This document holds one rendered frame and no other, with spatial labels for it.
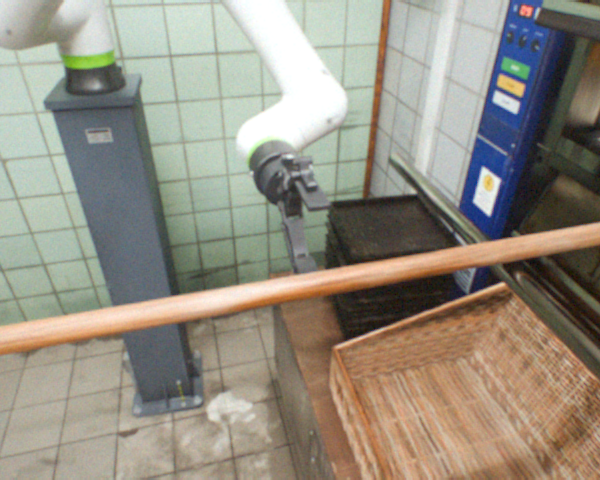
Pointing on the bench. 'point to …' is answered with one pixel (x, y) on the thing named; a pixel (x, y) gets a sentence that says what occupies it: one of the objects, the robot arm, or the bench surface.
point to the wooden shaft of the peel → (284, 290)
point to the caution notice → (486, 191)
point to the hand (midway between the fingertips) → (315, 246)
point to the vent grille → (464, 273)
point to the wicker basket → (343, 393)
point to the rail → (584, 10)
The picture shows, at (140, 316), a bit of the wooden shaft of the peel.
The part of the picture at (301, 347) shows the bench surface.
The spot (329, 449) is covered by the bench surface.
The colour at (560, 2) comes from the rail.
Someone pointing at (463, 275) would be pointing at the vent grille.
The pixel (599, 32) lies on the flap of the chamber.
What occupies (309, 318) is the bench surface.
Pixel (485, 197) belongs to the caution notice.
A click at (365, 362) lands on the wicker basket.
